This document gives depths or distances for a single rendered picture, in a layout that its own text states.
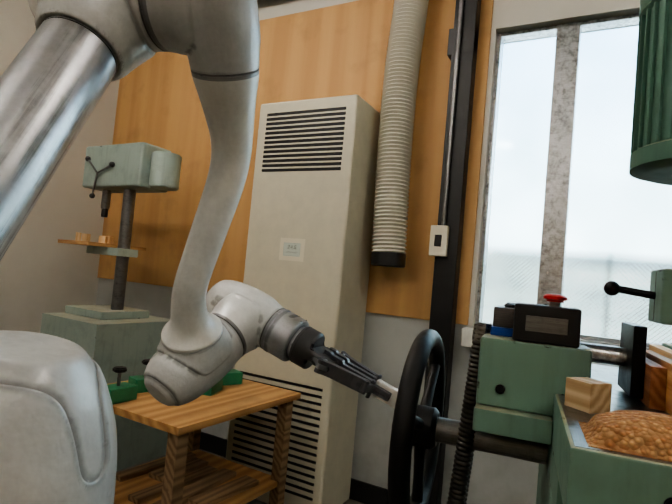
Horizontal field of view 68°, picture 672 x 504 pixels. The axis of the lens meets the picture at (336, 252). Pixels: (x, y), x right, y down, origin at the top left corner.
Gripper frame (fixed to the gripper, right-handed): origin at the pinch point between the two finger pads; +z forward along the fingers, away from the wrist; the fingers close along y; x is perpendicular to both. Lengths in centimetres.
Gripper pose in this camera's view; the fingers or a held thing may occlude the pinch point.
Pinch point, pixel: (392, 396)
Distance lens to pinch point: 92.0
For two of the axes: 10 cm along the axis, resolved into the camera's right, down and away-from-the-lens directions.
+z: 8.4, 4.1, -3.5
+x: -4.0, 9.1, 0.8
